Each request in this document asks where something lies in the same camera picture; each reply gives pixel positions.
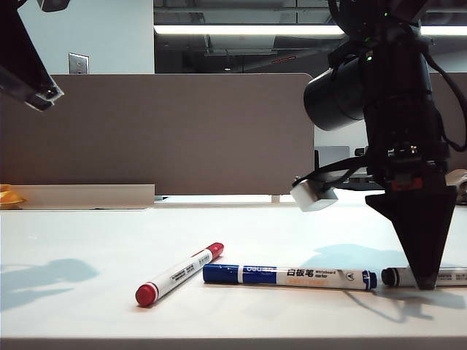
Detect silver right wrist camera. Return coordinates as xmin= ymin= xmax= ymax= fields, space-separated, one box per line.
xmin=290 ymin=177 xmax=339 ymax=213

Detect ceiling strip light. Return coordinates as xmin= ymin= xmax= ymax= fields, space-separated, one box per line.
xmin=153 ymin=23 xmax=467 ymax=36

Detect orange object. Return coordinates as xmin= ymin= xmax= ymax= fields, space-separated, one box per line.
xmin=0 ymin=184 xmax=29 ymax=209

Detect metal wall plate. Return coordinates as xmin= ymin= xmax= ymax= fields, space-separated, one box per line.
xmin=68 ymin=52 xmax=90 ymax=75

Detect blue whiteboard marker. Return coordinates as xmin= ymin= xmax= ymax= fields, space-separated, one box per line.
xmin=202 ymin=263 xmax=379 ymax=292

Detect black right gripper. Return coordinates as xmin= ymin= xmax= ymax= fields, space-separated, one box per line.
xmin=364 ymin=140 xmax=459 ymax=291

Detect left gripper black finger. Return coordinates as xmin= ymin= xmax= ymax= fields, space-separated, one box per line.
xmin=0 ymin=0 xmax=66 ymax=112

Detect brown crumpled object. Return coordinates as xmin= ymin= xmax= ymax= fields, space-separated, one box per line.
xmin=447 ymin=169 xmax=467 ymax=205

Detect black right camera cable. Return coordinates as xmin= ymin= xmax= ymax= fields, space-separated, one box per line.
xmin=295 ymin=156 xmax=369 ymax=190

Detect grey background divider panel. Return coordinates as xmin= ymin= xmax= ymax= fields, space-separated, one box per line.
xmin=315 ymin=145 xmax=350 ymax=172

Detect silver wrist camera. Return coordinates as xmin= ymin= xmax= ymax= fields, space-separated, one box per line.
xmin=290 ymin=177 xmax=339 ymax=213
xmin=36 ymin=0 xmax=71 ymax=12

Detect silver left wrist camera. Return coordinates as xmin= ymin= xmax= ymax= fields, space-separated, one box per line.
xmin=36 ymin=0 xmax=71 ymax=12

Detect black whiteboard marker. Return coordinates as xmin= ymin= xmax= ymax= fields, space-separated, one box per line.
xmin=380 ymin=265 xmax=467 ymax=289

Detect grey ceiling air duct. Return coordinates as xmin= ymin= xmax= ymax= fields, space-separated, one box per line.
xmin=204 ymin=34 xmax=278 ymax=56

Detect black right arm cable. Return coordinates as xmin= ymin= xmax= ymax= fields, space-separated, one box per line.
xmin=419 ymin=21 xmax=467 ymax=152

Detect red whiteboard marker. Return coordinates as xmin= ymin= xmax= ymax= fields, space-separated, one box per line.
xmin=135 ymin=241 xmax=225 ymax=308

